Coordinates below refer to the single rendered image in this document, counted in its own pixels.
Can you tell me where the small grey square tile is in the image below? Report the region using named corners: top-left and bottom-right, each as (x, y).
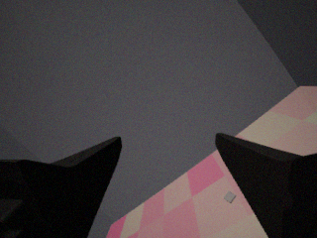
top-left (224, 191), bottom-right (235, 203)

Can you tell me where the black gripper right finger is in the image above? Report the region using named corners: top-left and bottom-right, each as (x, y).
top-left (215, 133), bottom-right (317, 238)

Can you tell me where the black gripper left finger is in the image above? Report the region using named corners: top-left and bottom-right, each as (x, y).
top-left (0, 137), bottom-right (122, 238)

